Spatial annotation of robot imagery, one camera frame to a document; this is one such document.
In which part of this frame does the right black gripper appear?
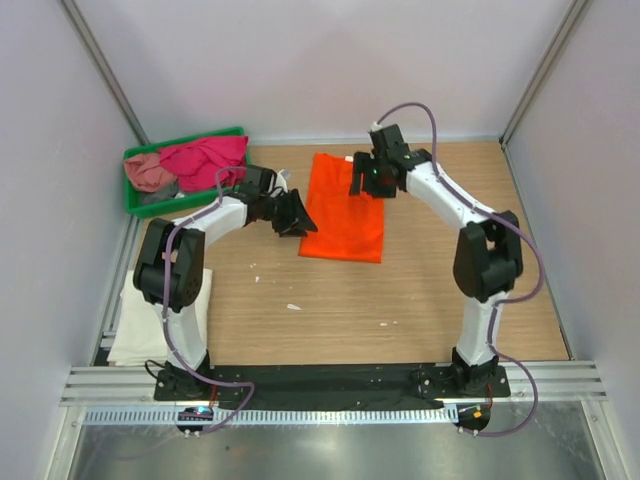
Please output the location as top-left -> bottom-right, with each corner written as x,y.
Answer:
349,152 -> 397,200

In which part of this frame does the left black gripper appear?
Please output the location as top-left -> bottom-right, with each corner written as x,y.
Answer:
259,189 -> 317,237

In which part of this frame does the orange t shirt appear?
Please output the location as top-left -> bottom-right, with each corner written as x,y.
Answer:
299,153 -> 384,263

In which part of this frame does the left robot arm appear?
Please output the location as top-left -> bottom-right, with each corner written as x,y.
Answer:
133,165 -> 318,400

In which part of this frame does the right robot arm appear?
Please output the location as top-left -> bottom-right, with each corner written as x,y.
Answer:
349,123 -> 523,396

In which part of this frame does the magenta t shirt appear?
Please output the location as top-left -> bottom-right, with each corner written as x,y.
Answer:
158,135 -> 249,193

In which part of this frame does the grey t shirt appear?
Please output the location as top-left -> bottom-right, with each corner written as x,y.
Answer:
138,181 -> 185,206

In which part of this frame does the dusty pink t shirt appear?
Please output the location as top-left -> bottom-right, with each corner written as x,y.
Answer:
123,153 -> 176,193

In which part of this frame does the green plastic bin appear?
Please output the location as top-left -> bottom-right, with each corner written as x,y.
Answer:
123,127 -> 250,219

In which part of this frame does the folded white t shirt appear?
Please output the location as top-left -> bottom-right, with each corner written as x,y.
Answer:
108,269 -> 213,370

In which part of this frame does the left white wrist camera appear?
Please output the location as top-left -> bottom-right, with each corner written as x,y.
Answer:
271,169 -> 291,196

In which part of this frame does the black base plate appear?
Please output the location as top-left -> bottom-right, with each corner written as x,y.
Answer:
152,363 -> 511,412

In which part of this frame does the white slotted cable duct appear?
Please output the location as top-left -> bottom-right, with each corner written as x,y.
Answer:
83,405 -> 458,427

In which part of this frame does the right aluminium corner post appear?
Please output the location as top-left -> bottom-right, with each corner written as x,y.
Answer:
499,0 -> 594,149

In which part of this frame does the aluminium corner post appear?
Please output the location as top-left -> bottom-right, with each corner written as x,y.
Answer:
59,0 -> 149,145
499,0 -> 594,149

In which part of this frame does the aluminium front rail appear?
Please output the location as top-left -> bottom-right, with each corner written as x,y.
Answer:
59,361 -> 607,407

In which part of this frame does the left aluminium corner post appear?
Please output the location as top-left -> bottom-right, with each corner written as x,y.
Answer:
59,0 -> 149,145

